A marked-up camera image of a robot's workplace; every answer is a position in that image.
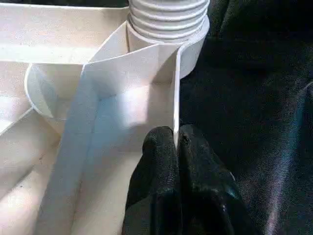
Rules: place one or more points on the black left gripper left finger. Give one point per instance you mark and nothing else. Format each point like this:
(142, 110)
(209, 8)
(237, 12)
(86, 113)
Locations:
(156, 186)

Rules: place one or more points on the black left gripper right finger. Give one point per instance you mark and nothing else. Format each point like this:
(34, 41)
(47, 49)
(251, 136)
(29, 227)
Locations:
(207, 195)

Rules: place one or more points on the white plastic table leg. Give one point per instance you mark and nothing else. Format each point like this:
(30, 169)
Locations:
(168, 22)

